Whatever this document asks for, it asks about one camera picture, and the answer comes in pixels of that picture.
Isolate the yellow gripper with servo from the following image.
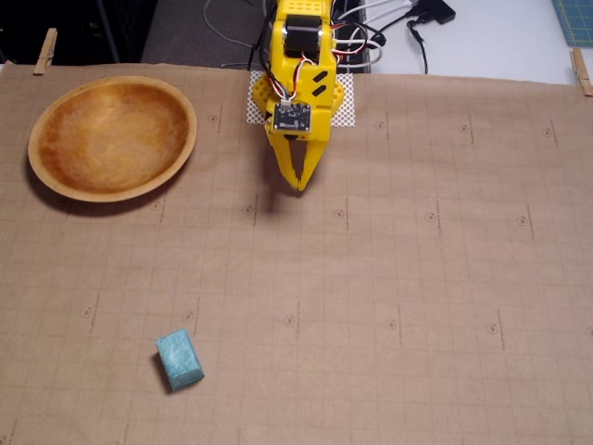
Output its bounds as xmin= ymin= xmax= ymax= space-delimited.
xmin=264 ymin=12 xmax=337 ymax=194

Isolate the blue block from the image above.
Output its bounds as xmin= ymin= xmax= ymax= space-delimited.
xmin=154 ymin=328 xmax=206 ymax=393

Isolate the yellow robot base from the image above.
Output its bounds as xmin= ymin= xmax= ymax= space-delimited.
xmin=252 ymin=72 xmax=347 ymax=120

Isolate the round wooden bowl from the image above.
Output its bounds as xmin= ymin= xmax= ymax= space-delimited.
xmin=27 ymin=75 xmax=198 ymax=204

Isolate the white mesh mat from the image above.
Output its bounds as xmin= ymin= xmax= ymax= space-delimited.
xmin=245 ymin=70 xmax=358 ymax=129

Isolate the brown grid paper mat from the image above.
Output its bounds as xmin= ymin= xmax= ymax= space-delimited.
xmin=0 ymin=59 xmax=593 ymax=445

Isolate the black power adapter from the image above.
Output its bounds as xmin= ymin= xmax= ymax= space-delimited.
xmin=407 ymin=0 xmax=458 ymax=27

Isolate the wooden clothespin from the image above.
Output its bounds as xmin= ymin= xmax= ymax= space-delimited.
xmin=569 ymin=47 xmax=593 ymax=97
xmin=32 ymin=27 xmax=58 ymax=76

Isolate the green cutting mat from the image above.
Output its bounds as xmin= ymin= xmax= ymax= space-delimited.
xmin=550 ymin=0 xmax=593 ymax=46

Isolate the small camera circuit board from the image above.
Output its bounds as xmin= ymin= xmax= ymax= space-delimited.
xmin=271 ymin=101 xmax=313 ymax=138

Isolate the camera board wire bundle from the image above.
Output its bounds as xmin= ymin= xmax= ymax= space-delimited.
xmin=259 ymin=8 xmax=321 ymax=105

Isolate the white looped cable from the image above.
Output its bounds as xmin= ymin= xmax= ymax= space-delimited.
xmin=333 ymin=22 xmax=386 ymax=69

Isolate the black adapter cable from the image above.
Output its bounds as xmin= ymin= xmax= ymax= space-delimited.
xmin=406 ymin=17 xmax=429 ymax=75

